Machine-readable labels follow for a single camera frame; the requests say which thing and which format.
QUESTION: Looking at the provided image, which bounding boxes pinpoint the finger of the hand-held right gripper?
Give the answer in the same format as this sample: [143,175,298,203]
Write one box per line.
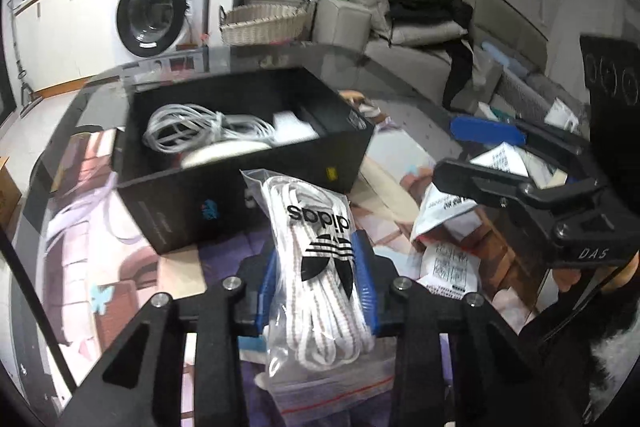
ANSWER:
[449,115,597,158]
[432,159,609,212]

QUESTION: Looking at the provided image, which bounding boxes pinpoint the black cardboard box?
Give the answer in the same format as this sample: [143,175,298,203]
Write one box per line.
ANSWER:
[111,66,377,257]

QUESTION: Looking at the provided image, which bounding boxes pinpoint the wicker basket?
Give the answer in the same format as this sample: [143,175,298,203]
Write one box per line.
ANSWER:
[218,1,311,47]

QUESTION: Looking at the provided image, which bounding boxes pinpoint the white paper packet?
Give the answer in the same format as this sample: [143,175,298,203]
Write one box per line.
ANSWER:
[409,141,534,249]
[418,240,482,306]

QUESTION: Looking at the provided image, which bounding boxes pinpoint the white counter cabinet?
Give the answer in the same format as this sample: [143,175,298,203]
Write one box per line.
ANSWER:
[9,0,122,96]

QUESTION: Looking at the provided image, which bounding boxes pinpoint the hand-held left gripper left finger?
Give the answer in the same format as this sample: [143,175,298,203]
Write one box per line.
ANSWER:
[57,247,281,427]

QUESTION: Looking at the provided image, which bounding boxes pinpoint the white foam piece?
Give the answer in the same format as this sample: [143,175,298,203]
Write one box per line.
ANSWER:
[272,109,321,146]

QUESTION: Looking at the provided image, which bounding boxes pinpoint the grey sofa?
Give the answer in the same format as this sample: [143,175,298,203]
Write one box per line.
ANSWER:
[312,0,592,144]

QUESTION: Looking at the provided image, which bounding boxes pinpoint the small white box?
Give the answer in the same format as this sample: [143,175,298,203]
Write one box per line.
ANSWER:
[543,99,581,132]

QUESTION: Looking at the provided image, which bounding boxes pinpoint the bag of white shoelaces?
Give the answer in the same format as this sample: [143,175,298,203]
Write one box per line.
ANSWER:
[240,169,377,374]

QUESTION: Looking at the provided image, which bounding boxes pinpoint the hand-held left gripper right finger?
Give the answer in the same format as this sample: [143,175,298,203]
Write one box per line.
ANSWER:
[350,231,586,427]

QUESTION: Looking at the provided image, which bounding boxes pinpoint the black jacket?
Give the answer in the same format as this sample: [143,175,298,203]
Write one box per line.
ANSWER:
[382,0,476,44]

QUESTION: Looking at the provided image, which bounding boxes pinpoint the mop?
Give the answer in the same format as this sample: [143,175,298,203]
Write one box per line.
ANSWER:
[11,0,42,108]

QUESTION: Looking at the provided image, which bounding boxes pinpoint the black trousers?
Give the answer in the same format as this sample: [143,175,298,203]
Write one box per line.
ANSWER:
[442,37,476,111]

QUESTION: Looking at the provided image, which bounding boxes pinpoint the red-edged zip bag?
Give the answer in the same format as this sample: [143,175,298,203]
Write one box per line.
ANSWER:
[255,347,399,416]

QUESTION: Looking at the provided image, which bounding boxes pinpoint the open cardboard box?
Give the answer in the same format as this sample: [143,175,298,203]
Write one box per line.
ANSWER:
[0,154,24,234]

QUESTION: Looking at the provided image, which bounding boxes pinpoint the grey cable bundle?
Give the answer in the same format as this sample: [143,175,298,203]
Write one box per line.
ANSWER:
[142,103,277,154]

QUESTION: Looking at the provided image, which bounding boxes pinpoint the light blue cloth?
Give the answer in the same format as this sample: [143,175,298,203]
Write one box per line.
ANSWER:
[479,39,532,76]

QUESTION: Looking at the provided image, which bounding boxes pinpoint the person's right hand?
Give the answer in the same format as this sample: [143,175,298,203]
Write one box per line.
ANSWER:
[550,252,640,299]

